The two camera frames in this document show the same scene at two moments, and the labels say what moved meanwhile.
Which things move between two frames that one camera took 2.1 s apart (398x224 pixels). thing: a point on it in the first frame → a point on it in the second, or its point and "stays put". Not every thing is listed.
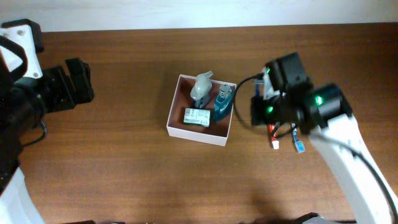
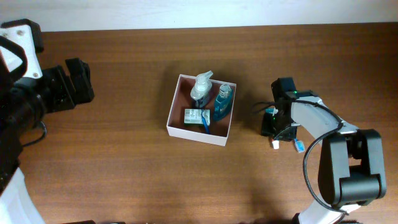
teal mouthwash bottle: [222, 106] stays put
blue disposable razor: [257, 89] → [204, 121]
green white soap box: [198, 116] stays put
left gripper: [63, 88] stays put
